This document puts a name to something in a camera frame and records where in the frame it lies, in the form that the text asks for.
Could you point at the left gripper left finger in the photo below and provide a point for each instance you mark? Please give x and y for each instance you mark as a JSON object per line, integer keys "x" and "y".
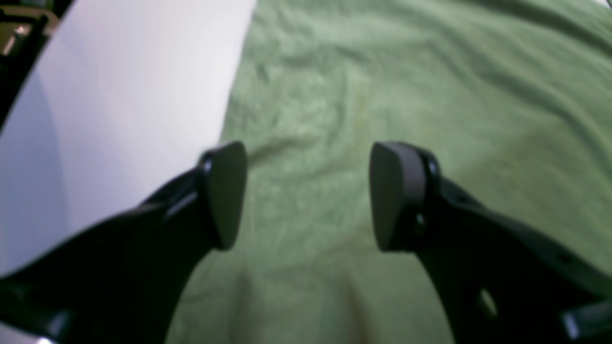
{"x": 120, "y": 281}

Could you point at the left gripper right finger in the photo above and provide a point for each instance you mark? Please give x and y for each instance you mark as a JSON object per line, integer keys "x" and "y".
{"x": 499, "y": 281}

